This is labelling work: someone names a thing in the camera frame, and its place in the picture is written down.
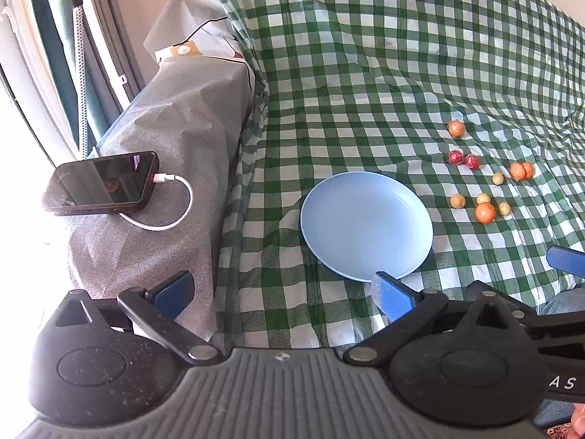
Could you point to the small yellow round fruit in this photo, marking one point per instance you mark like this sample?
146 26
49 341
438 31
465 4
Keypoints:
503 208
497 179
458 200
483 198

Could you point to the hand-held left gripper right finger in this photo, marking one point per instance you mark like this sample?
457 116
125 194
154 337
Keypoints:
392 295

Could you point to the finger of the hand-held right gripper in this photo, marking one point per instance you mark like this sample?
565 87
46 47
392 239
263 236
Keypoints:
555 324
566 260

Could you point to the light blue plate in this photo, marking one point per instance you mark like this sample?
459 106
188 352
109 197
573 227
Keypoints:
365 224

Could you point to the small orange tangerine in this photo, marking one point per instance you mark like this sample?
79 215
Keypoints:
529 170
485 213
517 171

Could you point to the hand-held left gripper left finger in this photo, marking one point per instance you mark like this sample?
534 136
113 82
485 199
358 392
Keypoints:
171 291

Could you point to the white window frame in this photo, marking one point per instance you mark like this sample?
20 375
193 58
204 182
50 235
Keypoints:
18 50

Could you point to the black smartphone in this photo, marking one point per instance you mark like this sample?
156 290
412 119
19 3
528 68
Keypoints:
100 183

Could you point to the green white checkered tablecloth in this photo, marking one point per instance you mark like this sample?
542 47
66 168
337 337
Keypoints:
365 77

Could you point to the plastic-wrapped pale orange fruit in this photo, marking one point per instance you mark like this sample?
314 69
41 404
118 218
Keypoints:
456 129

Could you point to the grey covered box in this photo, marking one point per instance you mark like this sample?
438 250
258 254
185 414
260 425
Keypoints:
183 114

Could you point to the plastic-wrapped red fruit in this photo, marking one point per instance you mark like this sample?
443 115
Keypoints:
455 157
473 162

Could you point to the pale grey printed sheet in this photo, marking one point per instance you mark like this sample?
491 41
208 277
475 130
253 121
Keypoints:
192 13

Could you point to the brown cardboard piece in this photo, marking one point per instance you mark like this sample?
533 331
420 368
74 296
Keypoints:
183 49

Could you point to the dark green curtain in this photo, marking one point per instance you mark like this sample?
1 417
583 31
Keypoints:
59 45

